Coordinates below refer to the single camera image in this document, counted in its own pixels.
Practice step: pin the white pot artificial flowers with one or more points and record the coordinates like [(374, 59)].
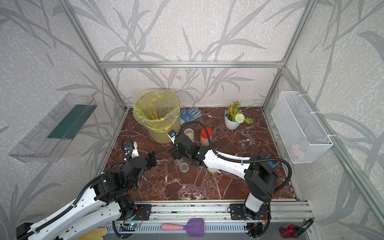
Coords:
[(234, 116)]

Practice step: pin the blue dotted work glove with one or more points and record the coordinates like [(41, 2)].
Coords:
[(189, 115)]

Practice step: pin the red lid oatmeal jar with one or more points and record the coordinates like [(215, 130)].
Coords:
[(204, 137)]

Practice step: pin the yellow dotted work glove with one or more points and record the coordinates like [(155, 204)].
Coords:
[(97, 234)]

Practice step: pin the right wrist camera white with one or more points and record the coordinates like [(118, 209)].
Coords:
[(172, 135)]

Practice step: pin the white wire wall basket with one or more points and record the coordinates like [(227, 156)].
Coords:
[(302, 134)]

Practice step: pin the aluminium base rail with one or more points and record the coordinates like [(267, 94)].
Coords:
[(212, 211)]

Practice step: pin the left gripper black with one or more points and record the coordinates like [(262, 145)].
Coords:
[(152, 159)]

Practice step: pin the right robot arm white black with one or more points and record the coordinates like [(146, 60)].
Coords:
[(260, 177)]

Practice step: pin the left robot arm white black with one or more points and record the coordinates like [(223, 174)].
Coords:
[(104, 199)]

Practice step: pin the green circuit board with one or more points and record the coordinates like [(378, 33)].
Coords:
[(131, 225)]

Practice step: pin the clear oatmeal jar tall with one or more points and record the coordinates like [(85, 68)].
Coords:
[(190, 134)]

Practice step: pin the mesh trash bin yellow bag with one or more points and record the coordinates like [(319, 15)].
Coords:
[(159, 112)]

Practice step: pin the clear plastic wall shelf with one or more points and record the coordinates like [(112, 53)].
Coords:
[(50, 138)]

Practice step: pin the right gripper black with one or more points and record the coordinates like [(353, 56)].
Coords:
[(174, 153)]

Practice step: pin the purple scoop pink handle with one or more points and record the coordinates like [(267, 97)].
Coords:
[(194, 227)]

